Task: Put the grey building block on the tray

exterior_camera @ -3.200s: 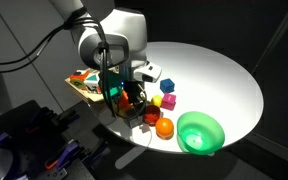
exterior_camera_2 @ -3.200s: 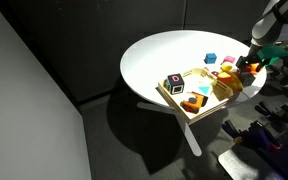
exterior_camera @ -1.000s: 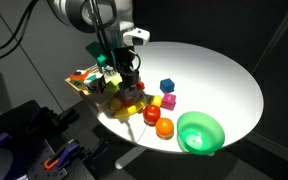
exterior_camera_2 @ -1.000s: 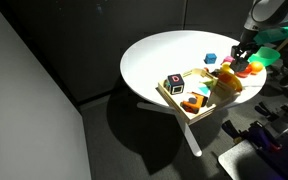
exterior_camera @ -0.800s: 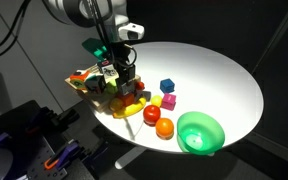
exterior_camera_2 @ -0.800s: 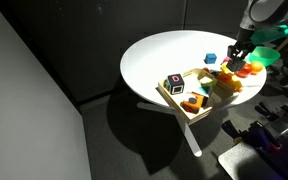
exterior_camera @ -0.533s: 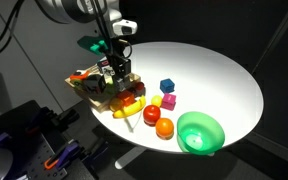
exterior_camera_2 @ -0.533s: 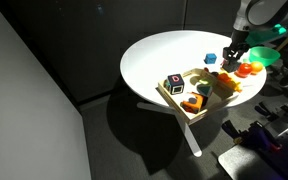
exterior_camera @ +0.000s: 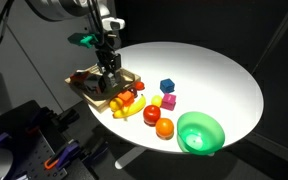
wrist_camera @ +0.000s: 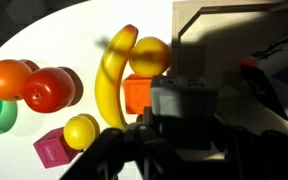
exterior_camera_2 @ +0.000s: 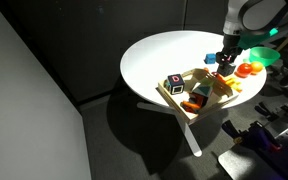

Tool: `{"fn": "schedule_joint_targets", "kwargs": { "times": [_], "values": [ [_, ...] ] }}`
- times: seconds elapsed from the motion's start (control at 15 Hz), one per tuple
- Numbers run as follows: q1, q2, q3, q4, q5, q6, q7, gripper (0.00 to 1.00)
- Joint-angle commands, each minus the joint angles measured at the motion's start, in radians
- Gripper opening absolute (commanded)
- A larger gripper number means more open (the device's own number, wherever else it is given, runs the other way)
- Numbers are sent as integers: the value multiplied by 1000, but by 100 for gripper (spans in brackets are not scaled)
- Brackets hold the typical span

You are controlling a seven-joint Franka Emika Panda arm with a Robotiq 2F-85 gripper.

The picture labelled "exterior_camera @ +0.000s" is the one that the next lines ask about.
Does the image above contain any red toy apple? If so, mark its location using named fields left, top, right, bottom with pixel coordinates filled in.
left=142, top=104, right=162, bottom=127

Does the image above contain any white table foot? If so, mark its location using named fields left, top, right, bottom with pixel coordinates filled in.
left=114, top=146, right=147, bottom=170

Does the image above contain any yellow toy banana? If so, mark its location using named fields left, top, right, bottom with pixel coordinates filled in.
left=113, top=94, right=147, bottom=120

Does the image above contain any black clamp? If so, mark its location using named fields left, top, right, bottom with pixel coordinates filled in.
left=54, top=109, right=81, bottom=130

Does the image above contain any picture cube with teal triangle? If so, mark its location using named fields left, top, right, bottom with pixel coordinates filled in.
left=83, top=73, right=106, bottom=96

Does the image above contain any round yellow toy fruit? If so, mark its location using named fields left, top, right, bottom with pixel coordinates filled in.
left=109, top=97, right=125, bottom=113

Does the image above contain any black perforated mounting board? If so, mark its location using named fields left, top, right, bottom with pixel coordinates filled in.
left=0, top=99, right=98, bottom=180

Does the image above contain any magenta building block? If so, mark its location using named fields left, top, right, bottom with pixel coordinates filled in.
left=160, top=93, right=177, bottom=112

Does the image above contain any toy orange fruit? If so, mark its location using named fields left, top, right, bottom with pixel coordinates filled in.
left=155, top=117, right=175, bottom=140

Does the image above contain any green plastic bowl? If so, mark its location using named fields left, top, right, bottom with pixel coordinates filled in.
left=176, top=111, right=226, bottom=156

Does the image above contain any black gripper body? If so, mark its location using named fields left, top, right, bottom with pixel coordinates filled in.
left=95, top=47, right=122, bottom=72

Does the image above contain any dark red toy plum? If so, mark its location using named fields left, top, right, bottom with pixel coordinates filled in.
left=128, top=86, right=139, bottom=98

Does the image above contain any purple clamp with orange tips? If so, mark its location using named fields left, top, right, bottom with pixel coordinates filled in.
left=25, top=108, right=52, bottom=135
left=44, top=141, right=82, bottom=171

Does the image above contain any blue building block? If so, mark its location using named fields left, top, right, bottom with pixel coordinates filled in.
left=159, top=78, right=176, bottom=94

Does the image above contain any small red toy tomato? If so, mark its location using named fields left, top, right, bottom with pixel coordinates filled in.
left=134, top=81, right=146, bottom=91

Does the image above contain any wooden tray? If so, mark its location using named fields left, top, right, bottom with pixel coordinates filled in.
left=64, top=63, right=142, bottom=114

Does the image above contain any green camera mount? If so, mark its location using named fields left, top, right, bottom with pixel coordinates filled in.
left=67, top=32, right=100, bottom=50

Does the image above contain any orange building block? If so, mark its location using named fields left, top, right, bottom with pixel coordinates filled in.
left=117, top=89, right=136, bottom=107

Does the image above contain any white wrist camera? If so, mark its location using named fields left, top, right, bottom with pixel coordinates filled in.
left=101, top=17, right=126, bottom=32

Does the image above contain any orange and green toy block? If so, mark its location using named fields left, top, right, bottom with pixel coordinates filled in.
left=69, top=70, right=91, bottom=87

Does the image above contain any small yellow toy lemon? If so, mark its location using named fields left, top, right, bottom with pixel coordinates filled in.
left=150, top=94, right=164, bottom=108

